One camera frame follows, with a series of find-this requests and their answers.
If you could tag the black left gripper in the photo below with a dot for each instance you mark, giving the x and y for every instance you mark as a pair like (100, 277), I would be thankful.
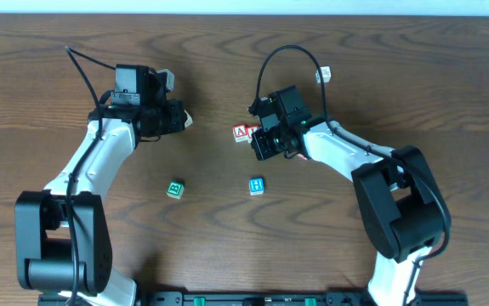
(176, 116)

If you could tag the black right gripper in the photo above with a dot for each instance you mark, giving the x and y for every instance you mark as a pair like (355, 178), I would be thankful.
(260, 145)

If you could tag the red letter I block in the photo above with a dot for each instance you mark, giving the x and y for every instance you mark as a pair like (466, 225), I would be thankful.
(250, 131)

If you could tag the red letter A block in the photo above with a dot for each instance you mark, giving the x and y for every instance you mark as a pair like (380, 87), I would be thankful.
(240, 133)

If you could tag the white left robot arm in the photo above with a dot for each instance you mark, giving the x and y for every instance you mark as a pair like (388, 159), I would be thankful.
(63, 245)

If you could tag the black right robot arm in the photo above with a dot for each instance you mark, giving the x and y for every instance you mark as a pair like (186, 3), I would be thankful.
(401, 206)

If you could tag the plain beige wooden block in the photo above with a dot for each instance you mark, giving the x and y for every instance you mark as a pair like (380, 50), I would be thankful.
(188, 119)

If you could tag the red-edged picture block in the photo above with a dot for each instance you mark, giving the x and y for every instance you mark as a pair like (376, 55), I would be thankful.
(302, 157)

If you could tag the blue letter H block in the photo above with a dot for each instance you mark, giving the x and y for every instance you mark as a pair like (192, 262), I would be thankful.
(256, 186)

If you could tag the green letter B block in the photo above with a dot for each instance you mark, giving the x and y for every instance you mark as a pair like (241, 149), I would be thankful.
(175, 190)

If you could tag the white picture block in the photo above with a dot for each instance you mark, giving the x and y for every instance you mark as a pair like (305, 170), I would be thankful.
(323, 74)

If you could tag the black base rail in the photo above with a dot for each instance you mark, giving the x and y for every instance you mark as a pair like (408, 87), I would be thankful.
(338, 298)

